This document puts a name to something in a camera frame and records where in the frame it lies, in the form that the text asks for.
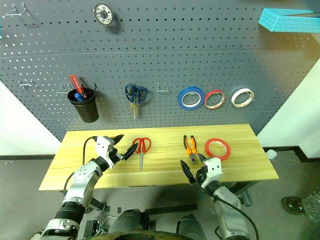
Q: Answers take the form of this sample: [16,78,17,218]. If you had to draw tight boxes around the black plastic cup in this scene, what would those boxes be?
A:
[66,82,100,124]

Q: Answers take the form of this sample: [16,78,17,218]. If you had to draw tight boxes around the grey perforated pegboard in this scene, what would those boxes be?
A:
[0,0,320,143]

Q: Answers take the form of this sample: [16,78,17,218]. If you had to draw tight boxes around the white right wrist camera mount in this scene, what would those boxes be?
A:
[200,156,223,190]

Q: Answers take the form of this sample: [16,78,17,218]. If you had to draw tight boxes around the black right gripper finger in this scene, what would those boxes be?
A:
[196,152,208,166]
[180,159,198,186]

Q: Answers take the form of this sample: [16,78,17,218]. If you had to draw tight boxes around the red handled scissors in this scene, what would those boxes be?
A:
[131,136,152,173]

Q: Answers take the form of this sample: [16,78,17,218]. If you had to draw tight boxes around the orange and black pliers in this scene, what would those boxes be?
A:
[183,134,199,166]

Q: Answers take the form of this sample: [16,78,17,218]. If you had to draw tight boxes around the wide red tape roll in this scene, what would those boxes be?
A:
[204,137,232,162]

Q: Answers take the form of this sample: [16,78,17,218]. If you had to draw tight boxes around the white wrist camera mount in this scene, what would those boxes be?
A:
[95,135,116,169]
[200,156,223,190]

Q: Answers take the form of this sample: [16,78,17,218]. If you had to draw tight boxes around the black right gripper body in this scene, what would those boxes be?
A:
[193,166,209,187]

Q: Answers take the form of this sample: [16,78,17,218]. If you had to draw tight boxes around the silver wire pegboard hook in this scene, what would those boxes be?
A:
[5,2,29,18]
[55,83,74,95]
[18,79,39,89]

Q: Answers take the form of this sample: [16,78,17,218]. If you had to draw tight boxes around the silver bracket pegboard hook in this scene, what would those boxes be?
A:
[156,80,169,93]

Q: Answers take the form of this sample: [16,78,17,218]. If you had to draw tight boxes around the dark grey rounded shell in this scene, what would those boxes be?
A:
[176,214,206,240]
[109,208,151,237]

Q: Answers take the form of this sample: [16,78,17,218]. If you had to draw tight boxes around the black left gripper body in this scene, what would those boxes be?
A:
[107,139,127,167]

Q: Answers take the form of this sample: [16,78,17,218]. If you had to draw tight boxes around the black clip with wire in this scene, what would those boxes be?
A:
[96,216,112,235]

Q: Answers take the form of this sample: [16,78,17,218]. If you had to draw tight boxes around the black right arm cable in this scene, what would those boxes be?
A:
[197,183,259,240]

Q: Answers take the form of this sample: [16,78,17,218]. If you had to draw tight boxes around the white tape roll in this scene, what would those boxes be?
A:
[230,87,255,108]

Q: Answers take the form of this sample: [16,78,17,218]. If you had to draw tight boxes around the dark curved rim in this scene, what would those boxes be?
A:
[98,231,181,240]

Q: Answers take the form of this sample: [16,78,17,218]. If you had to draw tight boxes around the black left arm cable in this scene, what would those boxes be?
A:
[63,135,99,198]

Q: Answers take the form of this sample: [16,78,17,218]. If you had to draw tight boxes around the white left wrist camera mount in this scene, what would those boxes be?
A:
[95,135,116,169]

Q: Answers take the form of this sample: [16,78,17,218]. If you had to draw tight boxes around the blue foam block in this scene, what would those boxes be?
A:
[258,7,320,33]

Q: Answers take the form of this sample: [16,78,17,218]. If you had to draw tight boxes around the round metal disc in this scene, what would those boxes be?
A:
[93,2,115,26]

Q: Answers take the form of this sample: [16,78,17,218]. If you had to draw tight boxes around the dark speckled trouser leg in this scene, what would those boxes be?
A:
[300,189,320,214]

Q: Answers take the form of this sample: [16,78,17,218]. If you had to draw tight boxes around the blue tape roll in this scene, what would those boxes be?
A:
[177,86,205,110]

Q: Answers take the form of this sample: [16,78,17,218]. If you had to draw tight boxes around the red handled screwdriver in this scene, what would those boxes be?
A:
[68,74,88,99]

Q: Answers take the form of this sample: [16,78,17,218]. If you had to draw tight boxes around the narrow red tape roll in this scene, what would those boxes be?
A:
[203,89,226,110]

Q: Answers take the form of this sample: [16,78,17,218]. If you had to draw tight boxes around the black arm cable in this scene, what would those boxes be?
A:
[197,183,259,240]
[63,135,99,198]

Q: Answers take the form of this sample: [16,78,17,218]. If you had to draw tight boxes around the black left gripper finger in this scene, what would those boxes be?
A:
[111,133,125,146]
[119,143,139,161]

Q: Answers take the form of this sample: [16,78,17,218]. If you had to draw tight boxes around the dark glossy shoe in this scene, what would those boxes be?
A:
[280,196,305,215]

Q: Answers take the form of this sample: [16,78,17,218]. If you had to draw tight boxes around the blue handled scissors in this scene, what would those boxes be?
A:
[124,83,148,120]

